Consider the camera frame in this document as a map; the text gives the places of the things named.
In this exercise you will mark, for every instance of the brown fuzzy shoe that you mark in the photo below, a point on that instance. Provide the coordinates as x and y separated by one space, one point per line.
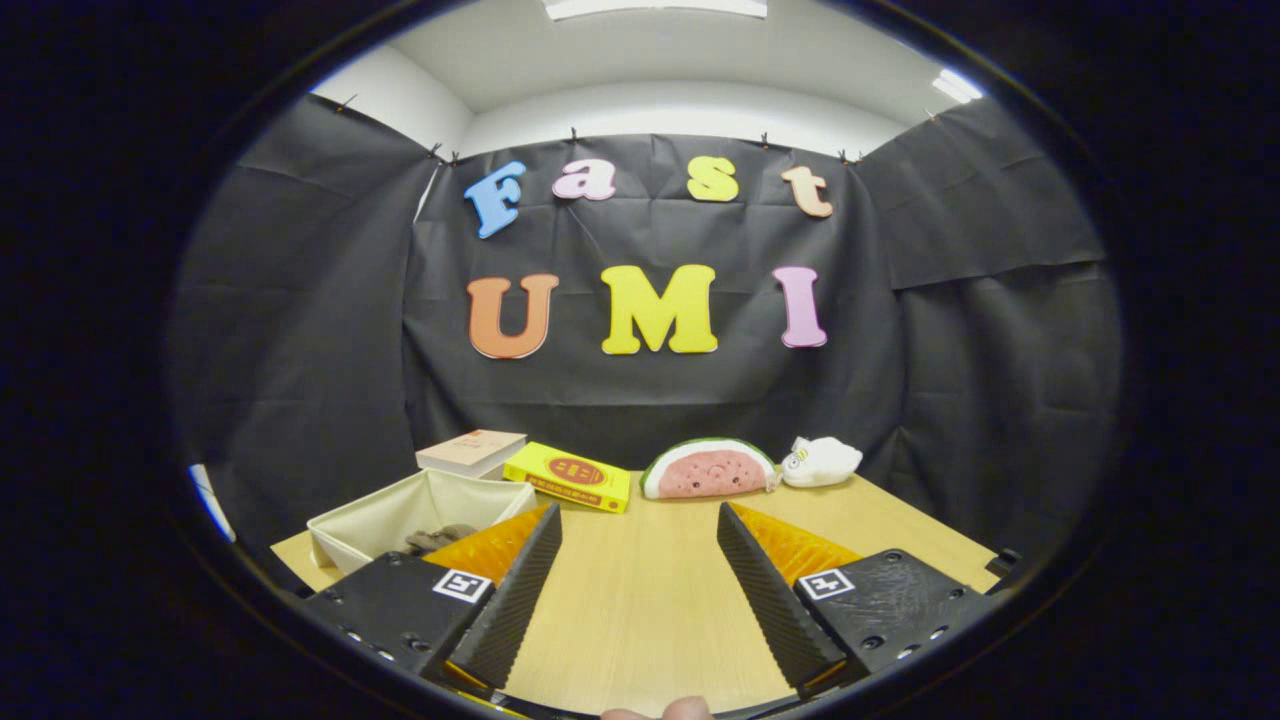
440 538

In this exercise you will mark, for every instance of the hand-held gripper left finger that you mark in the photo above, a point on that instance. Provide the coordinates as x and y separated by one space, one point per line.
510 605

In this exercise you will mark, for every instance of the beige book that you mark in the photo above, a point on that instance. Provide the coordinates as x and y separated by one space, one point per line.
470 448

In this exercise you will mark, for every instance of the black backdrop cloth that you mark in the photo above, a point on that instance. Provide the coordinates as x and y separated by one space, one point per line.
640 400

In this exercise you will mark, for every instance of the yellow book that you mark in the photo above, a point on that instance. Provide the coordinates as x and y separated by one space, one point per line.
605 490

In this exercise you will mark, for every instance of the beige fabric storage box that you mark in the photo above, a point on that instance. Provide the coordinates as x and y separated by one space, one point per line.
380 515

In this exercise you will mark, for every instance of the watermelon slice plush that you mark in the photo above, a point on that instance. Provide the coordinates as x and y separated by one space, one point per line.
710 475

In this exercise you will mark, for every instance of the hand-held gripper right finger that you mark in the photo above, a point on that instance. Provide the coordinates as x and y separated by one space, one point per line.
770 610

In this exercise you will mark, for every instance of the small ceiling light panel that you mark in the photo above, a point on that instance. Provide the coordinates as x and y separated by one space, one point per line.
957 86

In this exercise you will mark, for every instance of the white plush toy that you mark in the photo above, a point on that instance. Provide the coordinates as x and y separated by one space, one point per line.
825 462

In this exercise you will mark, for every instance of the long ceiling light panel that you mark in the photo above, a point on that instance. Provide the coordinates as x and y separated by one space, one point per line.
655 7

